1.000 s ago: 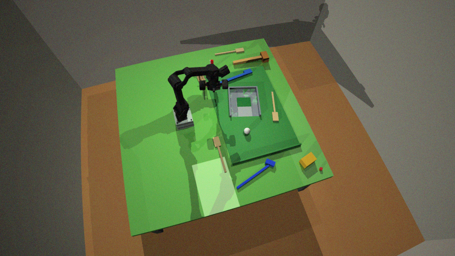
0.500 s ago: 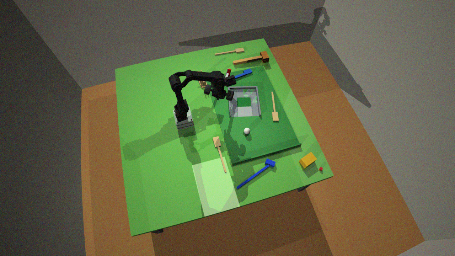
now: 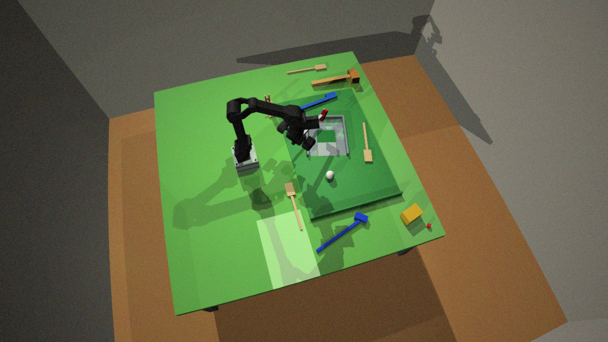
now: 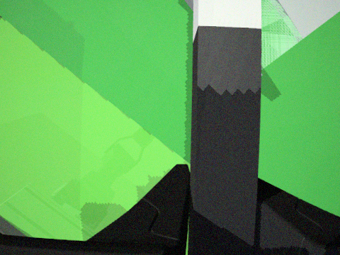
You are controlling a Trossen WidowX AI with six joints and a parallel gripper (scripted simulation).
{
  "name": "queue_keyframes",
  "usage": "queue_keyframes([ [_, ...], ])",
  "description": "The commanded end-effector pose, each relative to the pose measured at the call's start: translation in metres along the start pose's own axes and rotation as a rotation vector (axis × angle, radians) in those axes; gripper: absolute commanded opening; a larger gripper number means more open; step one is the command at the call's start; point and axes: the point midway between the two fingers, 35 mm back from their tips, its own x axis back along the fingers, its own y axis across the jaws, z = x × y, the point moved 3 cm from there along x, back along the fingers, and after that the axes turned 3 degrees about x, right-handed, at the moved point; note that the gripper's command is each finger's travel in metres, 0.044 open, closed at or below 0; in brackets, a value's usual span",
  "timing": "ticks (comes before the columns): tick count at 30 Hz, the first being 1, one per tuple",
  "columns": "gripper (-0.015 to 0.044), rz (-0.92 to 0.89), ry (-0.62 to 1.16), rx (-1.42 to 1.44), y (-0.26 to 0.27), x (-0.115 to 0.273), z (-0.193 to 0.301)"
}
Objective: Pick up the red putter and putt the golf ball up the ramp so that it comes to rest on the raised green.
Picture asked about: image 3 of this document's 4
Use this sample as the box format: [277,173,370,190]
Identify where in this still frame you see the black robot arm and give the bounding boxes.
[227,97,320,163]

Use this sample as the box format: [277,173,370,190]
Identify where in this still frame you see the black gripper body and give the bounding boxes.
[277,121,315,151]

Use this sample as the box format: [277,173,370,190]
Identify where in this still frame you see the yellow block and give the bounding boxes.
[400,203,423,225]

